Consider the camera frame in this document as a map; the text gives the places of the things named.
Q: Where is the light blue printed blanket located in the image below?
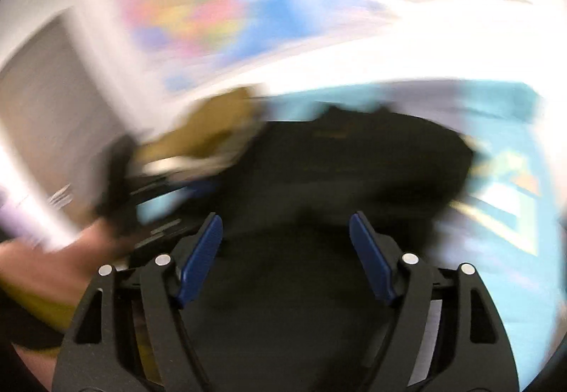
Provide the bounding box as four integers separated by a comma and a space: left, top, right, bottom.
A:
266, 81, 560, 377

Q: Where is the olive green cloth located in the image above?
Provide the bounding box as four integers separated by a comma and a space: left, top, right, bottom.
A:
133, 84, 267, 173

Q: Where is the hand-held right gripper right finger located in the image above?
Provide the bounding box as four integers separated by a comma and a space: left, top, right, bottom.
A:
349, 211, 520, 392

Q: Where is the colourful wall map poster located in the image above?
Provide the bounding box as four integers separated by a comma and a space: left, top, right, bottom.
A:
114, 0, 387, 92

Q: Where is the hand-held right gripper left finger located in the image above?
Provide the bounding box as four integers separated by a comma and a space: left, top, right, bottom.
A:
52, 213, 224, 392

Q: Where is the grey door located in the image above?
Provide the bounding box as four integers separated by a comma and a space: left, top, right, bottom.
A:
0, 15, 134, 242

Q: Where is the black garment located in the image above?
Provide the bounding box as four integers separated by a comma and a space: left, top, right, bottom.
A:
177, 103, 484, 392

